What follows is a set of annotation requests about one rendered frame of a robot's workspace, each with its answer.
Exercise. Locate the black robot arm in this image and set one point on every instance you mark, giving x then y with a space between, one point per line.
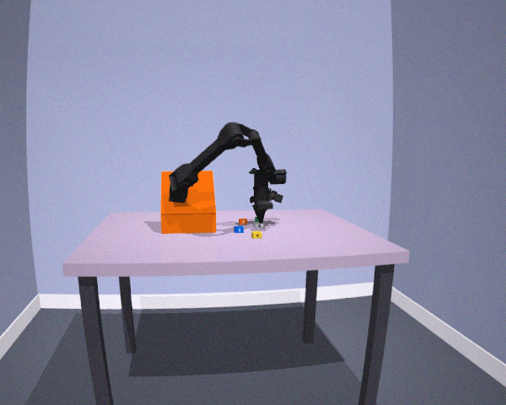
230 137

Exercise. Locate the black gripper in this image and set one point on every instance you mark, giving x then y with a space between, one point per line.
260 199

